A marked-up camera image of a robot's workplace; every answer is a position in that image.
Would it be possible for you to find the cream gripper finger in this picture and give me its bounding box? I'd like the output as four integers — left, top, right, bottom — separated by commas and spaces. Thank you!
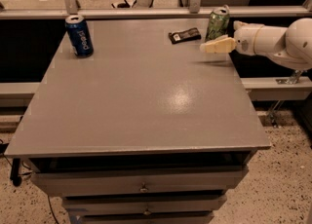
233, 20, 248, 30
200, 37, 236, 54

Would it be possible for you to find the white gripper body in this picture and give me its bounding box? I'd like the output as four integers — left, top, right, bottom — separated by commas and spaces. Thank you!
234, 23, 263, 56

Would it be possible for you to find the green soda can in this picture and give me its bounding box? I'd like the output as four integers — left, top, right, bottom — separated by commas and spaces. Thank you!
206, 5, 230, 41

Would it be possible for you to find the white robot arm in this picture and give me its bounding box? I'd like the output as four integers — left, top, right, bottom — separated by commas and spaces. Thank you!
200, 18, 312, 70

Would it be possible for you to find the black rxbar chocolate bar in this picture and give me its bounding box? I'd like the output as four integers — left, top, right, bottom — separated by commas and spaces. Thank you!
168, 27, 201, 44

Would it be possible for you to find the blue pepsi can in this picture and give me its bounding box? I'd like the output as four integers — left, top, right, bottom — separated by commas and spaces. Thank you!
65, 15, 94, 57

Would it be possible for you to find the grey drawer cabinet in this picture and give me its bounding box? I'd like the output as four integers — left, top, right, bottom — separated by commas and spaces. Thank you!
4, 18, 272, 224

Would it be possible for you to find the grey drawer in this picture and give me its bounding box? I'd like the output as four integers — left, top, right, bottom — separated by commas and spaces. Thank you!
31, 167, 249, 197
62, 195, 227, 216
78, 212, 214, 224

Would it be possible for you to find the top grey drawer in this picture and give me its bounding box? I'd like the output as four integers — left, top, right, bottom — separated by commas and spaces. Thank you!
31, 167, 249, 197

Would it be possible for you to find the black floor cable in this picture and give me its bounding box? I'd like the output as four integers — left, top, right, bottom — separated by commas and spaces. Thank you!
0, 139, 61, 224

